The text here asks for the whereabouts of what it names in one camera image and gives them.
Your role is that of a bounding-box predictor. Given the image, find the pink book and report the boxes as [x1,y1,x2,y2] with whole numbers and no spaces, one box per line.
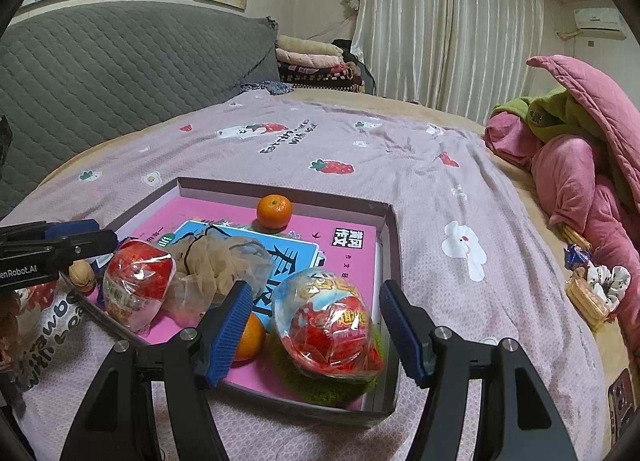
[87,197,381,412]

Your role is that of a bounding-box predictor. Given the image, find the brown phone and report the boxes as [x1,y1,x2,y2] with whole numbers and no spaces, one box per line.
[607,367,638,429]

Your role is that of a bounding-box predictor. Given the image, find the green fluffy ring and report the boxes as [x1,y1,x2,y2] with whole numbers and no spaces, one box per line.
[270,326,388,404]

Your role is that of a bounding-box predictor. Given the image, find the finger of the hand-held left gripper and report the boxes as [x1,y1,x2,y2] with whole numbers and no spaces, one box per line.
[0,219,99,242]
[0,230,120,267]

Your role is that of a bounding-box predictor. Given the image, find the red egg-shaped toy pack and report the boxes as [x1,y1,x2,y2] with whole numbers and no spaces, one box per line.
[102,240,177,334]

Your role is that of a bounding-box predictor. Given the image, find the black bag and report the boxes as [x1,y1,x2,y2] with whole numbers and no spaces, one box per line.
[332,38,376,92]

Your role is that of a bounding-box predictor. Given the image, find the beige mesh hair net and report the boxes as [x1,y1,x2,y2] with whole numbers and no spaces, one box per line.
[162,223,273,327]

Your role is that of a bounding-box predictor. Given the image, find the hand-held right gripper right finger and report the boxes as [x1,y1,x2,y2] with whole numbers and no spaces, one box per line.
[379,280,591,461]

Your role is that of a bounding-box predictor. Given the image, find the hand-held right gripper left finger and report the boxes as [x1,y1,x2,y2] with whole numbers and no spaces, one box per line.
[72,281,253,461]

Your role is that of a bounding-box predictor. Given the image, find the grey cardboard box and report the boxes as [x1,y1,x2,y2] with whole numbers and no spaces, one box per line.
[57,177,402,428]

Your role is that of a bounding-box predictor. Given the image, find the woven straw item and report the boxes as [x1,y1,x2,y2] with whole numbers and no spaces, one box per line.
[562,223,593,249]

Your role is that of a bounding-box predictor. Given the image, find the green cloth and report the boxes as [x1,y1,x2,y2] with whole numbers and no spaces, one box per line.
[492,85,636,142]

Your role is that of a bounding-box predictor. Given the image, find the beige folded blanket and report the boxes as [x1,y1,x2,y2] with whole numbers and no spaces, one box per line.
[276,35,341,58]

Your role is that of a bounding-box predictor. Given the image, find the white floral scrunchie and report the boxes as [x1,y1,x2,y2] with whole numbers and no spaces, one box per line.
[585,263,633,312]

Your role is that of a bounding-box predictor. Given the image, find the orange mandarin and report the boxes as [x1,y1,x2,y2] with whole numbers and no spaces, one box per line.
[232,312,267,362]
[256,194,293,231]

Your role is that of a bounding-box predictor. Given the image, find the blue egg-shaped toy pack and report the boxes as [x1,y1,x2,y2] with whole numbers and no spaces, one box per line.
[271,270,386,382]

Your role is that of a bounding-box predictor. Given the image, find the purple strawberry print bedsheet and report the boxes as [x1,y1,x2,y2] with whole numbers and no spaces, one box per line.
[0,91,608,461]

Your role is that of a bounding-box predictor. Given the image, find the white air conditioner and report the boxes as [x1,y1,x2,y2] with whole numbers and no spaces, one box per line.
[572,8,627,40]

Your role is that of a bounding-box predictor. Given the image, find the white curtain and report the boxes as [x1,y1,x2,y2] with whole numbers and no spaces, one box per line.
[352,0,546,124]

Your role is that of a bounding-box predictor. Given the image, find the brown walnut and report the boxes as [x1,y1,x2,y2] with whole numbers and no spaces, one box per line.
[69,262,97,293]

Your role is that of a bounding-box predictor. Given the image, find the dark floral cloth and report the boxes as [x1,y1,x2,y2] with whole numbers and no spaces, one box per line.
[240,81,293,96]

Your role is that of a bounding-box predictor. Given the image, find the pink quilt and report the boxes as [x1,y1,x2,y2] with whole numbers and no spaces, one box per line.
[484,55,640,357]

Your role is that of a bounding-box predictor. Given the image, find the pink folded blanket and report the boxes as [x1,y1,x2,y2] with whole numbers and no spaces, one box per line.
[277,53,346,70]

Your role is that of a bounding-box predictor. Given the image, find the yellow biscuit packet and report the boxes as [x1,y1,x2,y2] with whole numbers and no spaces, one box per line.
[565,276,611,332]

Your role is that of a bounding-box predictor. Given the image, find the dark patterned folded blanket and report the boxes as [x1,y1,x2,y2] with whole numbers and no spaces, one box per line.
[280,65,366,92]

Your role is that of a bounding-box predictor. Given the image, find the grey quilted headboard cover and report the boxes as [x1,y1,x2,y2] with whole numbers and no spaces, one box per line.
[0,1,280,219]

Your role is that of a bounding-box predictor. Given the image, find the blue candy wrapper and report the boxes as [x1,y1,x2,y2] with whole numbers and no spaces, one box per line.
[565,243,593,271]

